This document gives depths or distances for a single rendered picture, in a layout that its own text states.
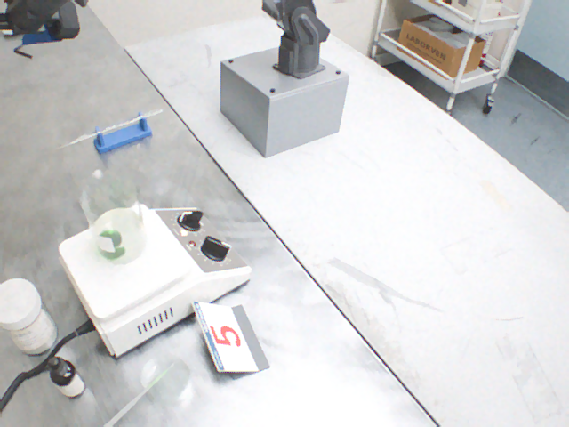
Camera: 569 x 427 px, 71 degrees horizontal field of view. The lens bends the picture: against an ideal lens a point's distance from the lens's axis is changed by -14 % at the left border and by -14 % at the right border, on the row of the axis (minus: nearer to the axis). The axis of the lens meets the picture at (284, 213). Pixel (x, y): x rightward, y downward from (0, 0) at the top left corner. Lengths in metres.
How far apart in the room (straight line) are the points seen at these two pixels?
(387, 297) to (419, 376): 0.12
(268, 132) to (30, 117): 0.47
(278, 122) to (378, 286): 0.29
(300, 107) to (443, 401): 0.47
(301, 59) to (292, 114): 0.09
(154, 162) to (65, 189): 0.15
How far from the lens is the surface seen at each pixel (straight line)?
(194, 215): 0.58
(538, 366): 0.65
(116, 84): 0.97
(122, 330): 0.50
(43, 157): 0.82
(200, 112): 0.85
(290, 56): 0.73
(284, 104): 0.70
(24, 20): 0.67
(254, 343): 0.54
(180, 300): 0.52
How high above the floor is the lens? 1.39
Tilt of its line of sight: 47 degrees down
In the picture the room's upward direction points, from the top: 7 degrees clockwise
